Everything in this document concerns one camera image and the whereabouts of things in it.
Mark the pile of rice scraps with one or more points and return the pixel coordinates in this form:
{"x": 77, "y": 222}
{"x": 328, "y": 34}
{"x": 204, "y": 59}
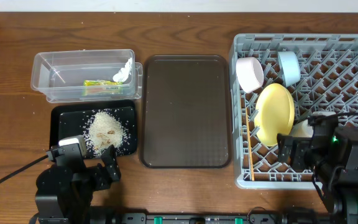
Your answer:
{"x": 114, "y": 127}

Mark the small pale green cup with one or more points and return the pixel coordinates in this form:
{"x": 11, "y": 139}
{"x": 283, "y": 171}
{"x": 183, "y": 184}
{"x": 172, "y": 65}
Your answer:
{"x": 302, "y": 130}

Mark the grey dishwasher rack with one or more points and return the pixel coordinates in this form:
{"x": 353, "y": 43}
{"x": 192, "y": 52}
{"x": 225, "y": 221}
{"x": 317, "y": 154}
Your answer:
{"x": 329, "y": 82}

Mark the yellow plate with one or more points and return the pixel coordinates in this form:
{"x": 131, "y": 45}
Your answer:
{"x": 275, "y": 113}

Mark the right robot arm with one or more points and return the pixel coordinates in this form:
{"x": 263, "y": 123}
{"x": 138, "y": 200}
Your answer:
{"x": 341, "y": 201}

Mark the light blue bowl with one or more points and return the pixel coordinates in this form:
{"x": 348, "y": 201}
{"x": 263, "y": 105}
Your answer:
{"x": 289, "y": 67}

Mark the clear plastic waste bin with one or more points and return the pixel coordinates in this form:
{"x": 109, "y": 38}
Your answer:
{"x": 60, "y": 75}

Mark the wooden chopstick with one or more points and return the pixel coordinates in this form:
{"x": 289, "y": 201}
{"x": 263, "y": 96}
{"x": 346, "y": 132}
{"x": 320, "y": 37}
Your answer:
{"x": 251, "y": 166}

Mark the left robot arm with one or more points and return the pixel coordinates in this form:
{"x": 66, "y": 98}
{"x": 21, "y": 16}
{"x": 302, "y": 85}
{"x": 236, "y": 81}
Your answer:
{"x": 65, "y": 191}

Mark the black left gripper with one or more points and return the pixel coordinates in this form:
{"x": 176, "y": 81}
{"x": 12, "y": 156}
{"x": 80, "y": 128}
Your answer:
{"x": 112, "y": 165}

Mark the white tissue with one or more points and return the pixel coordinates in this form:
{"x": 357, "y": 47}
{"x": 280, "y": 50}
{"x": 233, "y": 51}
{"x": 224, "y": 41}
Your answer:
{"x": 123, "y": 74}

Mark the green orange snack wrapper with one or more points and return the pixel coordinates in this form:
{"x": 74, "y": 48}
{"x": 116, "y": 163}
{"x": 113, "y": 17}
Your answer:
{"x": 101, "y": 87}

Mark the black waste tray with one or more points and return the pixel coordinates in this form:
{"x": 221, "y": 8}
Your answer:
{"x": 73, "y": 120}

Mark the dark brown serving tray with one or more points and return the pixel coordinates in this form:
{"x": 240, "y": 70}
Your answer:
{"x": 186, "y": 121}

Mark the pink white bowl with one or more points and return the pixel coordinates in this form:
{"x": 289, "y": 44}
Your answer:
{"x": 249, "y": 74}

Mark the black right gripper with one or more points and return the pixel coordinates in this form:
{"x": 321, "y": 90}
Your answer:
{"x": 301, "y": 145}

